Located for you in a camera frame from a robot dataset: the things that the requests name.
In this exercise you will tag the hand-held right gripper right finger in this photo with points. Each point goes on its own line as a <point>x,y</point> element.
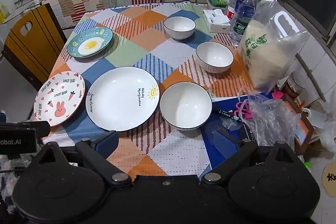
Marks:
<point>223,144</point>

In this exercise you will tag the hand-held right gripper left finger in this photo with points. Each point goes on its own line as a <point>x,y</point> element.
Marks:
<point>109,140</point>

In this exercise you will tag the white sun print plate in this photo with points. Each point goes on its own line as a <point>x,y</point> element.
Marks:
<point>118,100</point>

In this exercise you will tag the white bowl dark rim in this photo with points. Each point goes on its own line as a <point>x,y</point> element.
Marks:
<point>214,54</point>
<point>179,26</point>
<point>183,106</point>

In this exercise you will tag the pink bunny plate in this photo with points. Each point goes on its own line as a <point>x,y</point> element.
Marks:
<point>60,98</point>

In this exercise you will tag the blue fried egg plate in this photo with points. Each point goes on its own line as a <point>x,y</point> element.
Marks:
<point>90,44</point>

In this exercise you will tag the black marker pen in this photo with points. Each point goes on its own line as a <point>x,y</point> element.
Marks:
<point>223,111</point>

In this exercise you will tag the pink scissors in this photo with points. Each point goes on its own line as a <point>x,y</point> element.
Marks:
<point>242,109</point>

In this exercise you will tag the fuzzy dark white cloth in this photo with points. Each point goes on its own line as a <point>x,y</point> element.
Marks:
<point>10,187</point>

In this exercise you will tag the crumpled clear plastic bag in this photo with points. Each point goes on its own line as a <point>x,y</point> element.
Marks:
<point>270,119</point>

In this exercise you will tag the brown lidded jar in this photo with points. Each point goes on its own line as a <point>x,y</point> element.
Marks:
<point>294,90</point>

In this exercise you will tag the yellow wooden chair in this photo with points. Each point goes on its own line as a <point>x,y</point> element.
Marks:
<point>29,48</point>

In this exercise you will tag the clear rice bag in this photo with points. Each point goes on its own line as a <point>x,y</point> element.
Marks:
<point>265,56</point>

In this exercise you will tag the white cup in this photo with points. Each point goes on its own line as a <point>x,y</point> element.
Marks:
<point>317,117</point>

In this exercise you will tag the green label water bottle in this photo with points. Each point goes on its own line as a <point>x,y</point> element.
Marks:
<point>240,27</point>

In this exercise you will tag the white tissue pack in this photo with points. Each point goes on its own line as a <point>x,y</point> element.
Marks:
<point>216,22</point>

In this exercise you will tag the red label water bottle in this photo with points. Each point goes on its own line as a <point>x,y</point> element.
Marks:
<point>231,12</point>

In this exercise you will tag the green plastic basket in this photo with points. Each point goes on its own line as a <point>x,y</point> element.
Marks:
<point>218,1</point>

